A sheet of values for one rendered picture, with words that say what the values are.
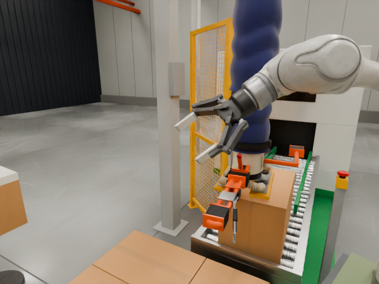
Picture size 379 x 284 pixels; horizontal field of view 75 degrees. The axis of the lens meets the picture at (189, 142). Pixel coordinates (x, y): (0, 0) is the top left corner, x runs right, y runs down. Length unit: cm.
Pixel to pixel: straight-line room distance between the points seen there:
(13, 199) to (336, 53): 203
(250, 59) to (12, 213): 184
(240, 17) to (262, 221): 112
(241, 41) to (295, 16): 914
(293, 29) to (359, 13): 194
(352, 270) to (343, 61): 107
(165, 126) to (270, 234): 137
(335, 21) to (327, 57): 975
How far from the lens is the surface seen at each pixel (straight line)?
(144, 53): 1281
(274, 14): 129
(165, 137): 245
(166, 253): 178
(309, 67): 53
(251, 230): 167
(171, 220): 282
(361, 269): 146
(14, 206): 216
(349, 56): 54
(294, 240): 203
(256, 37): 125
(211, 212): 88
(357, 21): 1030
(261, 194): 133
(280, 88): 68
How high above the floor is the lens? 170
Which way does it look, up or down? 16 degrees down
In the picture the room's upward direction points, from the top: straight up
